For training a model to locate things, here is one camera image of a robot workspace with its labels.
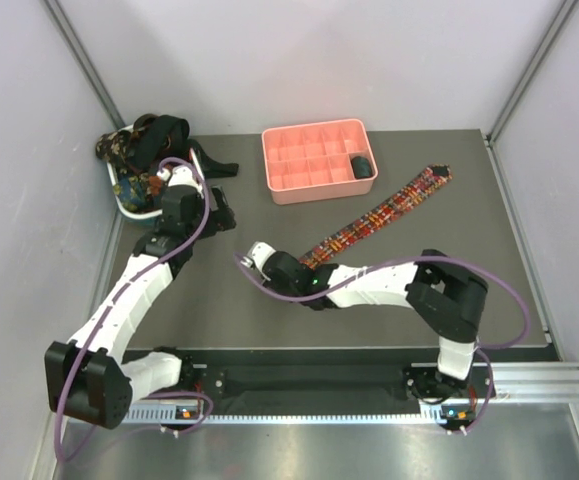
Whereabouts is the aluminium frame rail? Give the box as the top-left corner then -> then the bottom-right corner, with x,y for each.
48,362 -> 579,426

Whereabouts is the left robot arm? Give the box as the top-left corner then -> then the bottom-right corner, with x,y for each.
44,185 -> 236,429

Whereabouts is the blue tie with yellow flowers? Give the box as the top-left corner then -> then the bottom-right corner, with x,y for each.
113,175 -> 152,214

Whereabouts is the plain black tie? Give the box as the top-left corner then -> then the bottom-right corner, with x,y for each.
127,114 -> 239,179

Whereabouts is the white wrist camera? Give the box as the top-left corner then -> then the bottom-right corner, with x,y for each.
158,165 -> 202,192
239,241 -> 276,274

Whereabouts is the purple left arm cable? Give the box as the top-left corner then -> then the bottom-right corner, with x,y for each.
53,157 -> 215,464

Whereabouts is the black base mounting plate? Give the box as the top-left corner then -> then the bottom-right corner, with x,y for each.
177,349 -> 490,417

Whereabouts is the pink compartment tray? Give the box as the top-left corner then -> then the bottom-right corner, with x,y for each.
261,118 -> 378,205

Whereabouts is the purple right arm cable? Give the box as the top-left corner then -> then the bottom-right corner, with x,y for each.
233,252 -> 530,436

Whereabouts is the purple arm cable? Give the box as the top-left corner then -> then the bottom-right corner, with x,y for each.
53,157 -> 215,464
233,252 -> 530,436

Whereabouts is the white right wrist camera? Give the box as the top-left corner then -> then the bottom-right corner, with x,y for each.
239,241 -> 276,274

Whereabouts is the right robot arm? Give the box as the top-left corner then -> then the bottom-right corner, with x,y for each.
253,244 -> 488,396

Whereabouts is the teal perforated plastic basket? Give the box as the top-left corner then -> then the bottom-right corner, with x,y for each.
95,115 -> 210,223

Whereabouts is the red multicolour checked tie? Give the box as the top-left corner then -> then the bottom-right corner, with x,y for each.
299,164 -> 453,269

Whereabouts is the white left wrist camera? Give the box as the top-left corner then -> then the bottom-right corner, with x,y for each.
158,165 -> 202,192

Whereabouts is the black tie with orange flowers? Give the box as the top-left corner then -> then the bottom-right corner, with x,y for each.
139,161 -> 166,199

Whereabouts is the rolled dark leaf-pattern tie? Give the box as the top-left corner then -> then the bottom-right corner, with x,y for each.
350,156 -> 373,180

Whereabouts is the dark tie with beige flowers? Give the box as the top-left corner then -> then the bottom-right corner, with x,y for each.
94,130 -> 139,168

